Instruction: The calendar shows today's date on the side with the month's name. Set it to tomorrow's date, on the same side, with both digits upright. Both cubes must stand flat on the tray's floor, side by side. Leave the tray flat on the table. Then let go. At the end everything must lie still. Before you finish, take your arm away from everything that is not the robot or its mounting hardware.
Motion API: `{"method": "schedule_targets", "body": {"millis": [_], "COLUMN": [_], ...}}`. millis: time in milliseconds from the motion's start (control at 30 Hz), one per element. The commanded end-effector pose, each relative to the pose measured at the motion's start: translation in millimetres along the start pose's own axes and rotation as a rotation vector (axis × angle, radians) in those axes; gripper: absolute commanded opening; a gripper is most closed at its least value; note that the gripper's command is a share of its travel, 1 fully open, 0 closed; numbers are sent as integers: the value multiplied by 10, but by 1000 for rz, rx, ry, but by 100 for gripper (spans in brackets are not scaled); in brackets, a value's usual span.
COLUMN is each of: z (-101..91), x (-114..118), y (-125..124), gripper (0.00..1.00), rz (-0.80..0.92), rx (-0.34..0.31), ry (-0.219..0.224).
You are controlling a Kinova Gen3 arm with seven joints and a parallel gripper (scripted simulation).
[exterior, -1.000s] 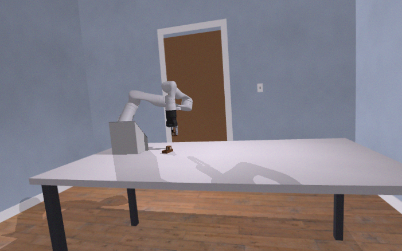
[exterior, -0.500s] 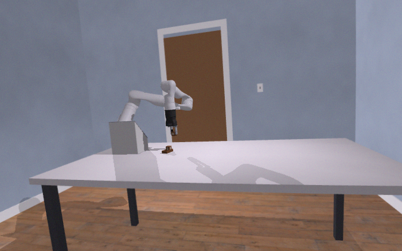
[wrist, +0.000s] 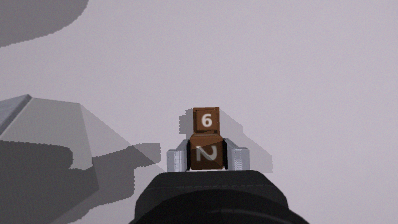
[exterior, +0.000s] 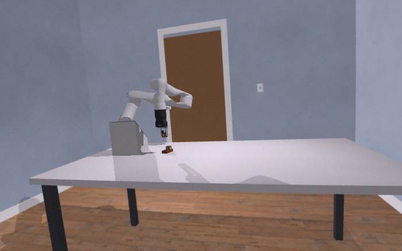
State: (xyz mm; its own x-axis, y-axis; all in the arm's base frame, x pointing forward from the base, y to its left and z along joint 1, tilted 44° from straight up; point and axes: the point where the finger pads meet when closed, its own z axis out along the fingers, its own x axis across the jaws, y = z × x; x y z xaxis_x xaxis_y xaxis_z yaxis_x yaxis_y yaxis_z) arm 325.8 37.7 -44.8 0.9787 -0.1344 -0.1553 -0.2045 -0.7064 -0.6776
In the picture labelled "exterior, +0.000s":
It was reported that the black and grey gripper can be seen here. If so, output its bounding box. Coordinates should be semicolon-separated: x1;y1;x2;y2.
154;102;171;136

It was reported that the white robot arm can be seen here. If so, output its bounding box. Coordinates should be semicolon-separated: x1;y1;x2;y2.
117;78;193;121

